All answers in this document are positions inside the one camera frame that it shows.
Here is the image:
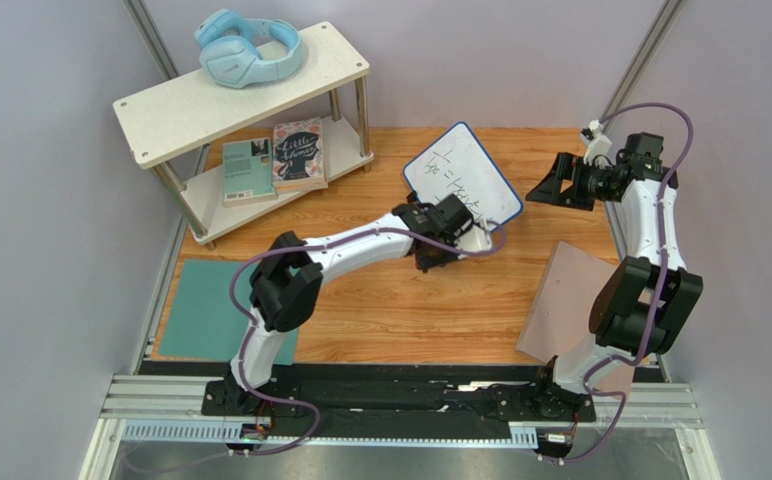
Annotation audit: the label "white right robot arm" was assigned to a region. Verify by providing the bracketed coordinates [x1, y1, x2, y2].
[526, 132, 703, 401]

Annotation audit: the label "grey slotted cable duct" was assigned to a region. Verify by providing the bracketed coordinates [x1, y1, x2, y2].
[121, 420, 539, 449]

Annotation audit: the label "dark floral Little Women book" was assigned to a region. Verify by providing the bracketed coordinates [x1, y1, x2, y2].
[272, 117, 328, 194]

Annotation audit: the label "white two-tier shelf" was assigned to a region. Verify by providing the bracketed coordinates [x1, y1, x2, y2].
[113, 22, 374, 247]

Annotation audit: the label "blue framed whiteboard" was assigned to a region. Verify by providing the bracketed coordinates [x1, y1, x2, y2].
[402, 121, 524, 225]

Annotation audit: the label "blue headphones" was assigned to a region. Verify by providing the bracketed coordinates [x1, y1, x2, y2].
[194, 9, 305, 89]

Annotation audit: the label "teal green mat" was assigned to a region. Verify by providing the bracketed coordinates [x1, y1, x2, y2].
[158, 258, 301, 367]

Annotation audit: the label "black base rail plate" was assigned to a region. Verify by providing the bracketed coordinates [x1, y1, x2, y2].
[201, 364, 596, 440]

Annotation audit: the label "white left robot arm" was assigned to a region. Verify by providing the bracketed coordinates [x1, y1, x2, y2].
[229, 195, 493, 391]

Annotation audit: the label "teal paperback book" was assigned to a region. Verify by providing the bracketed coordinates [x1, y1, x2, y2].
[222, 137, 278, 208]

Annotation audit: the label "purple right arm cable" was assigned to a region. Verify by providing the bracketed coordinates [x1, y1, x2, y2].
[538, 102, 695, 465]

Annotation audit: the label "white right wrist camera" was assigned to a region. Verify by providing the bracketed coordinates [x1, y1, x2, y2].
[580, 120, 612, 164]

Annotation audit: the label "pink mat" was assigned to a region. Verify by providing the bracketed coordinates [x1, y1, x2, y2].
[516, 241, 634, 396]

